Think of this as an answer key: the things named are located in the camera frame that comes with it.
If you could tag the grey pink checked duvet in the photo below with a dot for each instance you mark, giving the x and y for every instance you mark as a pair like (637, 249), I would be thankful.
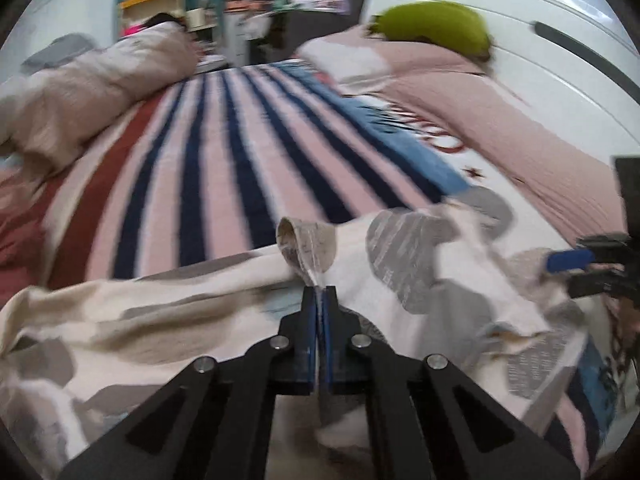
(100, 85)

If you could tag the pink bag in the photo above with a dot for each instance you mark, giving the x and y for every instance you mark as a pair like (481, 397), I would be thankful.
(134, 29)

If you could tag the pink white pillow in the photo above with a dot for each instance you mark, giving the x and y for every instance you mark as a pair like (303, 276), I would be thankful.
(525, 135)
(400, 60)

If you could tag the green plush toy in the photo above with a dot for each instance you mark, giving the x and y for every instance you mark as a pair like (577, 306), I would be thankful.
(435, 25)

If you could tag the white storage cart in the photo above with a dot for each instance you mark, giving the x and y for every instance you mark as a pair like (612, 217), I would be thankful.
(202, 17)

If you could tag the white bed headboard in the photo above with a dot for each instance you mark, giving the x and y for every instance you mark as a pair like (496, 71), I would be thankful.
(550, 10)

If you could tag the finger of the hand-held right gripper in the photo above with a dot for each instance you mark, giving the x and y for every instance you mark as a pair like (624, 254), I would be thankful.
(600, 285)
(570, 261)

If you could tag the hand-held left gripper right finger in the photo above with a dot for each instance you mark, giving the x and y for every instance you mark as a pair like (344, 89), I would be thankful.
(335, 350)

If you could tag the bear print pants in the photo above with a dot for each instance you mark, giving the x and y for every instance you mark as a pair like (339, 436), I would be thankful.
(425, 270)

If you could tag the black furry plush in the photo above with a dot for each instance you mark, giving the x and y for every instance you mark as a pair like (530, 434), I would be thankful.
(162, 20)

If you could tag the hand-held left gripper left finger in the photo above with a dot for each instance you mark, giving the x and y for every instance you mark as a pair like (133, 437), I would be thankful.
(300, 350)

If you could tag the striped blanket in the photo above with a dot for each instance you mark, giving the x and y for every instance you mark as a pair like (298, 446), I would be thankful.
(225, 170)

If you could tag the red quilted cloth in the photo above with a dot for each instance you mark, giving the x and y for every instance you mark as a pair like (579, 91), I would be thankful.
(22, 245)

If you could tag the dark cluttered desk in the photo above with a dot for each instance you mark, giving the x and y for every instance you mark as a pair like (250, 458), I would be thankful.
(300, 35)

